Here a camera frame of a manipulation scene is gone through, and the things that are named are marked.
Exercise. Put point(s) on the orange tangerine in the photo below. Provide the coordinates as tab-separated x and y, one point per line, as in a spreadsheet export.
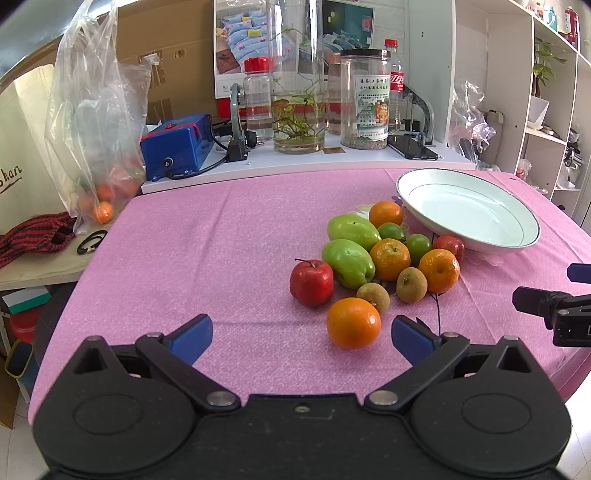
441	269
390	257

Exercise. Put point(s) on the small red apple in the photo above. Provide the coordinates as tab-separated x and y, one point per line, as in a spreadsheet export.
452	244

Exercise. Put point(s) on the small gold label plate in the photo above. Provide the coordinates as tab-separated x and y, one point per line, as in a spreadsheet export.
333	150

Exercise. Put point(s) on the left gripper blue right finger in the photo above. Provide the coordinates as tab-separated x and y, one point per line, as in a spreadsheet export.
433	359

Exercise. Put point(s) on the clear jar red lid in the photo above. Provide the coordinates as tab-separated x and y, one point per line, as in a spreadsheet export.
257	97

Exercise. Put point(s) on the green mango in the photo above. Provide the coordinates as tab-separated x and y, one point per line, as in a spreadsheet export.
353	227
352	265

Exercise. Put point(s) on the large orange front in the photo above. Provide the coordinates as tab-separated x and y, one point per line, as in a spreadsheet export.
353	323

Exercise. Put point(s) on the grey phone stand right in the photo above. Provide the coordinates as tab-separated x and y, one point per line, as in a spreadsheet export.
428	112

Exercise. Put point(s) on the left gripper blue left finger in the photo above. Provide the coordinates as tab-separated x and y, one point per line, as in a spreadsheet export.
172	356

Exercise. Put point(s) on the crumpled clear plastic bag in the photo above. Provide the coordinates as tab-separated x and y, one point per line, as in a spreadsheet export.
470	134

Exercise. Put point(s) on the pink tablecloth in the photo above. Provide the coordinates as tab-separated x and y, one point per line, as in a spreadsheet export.
226	250

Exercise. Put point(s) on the white ceramic plate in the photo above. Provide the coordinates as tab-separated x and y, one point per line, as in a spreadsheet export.
486	217

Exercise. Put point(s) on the bedding poster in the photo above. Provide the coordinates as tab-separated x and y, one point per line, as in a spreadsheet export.
240	32

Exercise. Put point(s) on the white raised board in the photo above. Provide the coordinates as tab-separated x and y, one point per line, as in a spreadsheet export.
265	161

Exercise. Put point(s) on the blue power supply box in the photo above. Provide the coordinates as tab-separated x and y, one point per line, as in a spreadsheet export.
178	148

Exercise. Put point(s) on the tall glass plant vase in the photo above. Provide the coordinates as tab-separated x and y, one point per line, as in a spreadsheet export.
297	91

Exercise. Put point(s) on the potted green plant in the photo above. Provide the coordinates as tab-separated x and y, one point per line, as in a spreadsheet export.
551	90

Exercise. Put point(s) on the grey phone stand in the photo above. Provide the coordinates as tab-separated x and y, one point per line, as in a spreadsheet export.
237	147
428	112

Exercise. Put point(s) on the cola bottle red label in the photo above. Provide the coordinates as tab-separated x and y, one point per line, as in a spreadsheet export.
397	84

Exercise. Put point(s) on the brown longan fruit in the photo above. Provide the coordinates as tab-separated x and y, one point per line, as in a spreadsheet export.
376	295
412	285

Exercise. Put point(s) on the black smartphone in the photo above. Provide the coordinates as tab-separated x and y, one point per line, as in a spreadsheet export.
410	148

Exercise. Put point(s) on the red black knitted cloth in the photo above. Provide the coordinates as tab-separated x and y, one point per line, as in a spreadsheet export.
44	234

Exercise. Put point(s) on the grey phone stand left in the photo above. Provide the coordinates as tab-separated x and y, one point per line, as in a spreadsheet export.
237	147

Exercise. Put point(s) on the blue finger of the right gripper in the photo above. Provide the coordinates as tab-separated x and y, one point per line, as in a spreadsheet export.
579	273
545	303

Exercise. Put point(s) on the red apple with stem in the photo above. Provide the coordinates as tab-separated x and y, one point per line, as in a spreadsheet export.
312	282

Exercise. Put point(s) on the green lime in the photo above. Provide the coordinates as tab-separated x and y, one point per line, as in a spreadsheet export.
418	245
390	230

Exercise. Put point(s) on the white canvas tote bag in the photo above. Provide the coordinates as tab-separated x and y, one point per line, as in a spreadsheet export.
27	189

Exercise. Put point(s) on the clear plastic bag of oranges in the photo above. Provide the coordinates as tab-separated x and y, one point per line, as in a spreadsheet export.
96	116

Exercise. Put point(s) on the green mango front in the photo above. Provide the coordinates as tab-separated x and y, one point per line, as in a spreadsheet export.
352	265

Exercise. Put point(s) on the green lime front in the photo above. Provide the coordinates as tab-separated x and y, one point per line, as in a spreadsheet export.
418	245

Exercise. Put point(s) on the cardboard box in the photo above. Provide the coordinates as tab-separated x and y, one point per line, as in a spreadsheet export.
180	33

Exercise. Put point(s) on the clear jar with green label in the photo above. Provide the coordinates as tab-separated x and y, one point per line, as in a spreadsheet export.
365	98

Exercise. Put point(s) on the white shelving unit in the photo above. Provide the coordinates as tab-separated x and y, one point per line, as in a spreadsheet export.
490	44

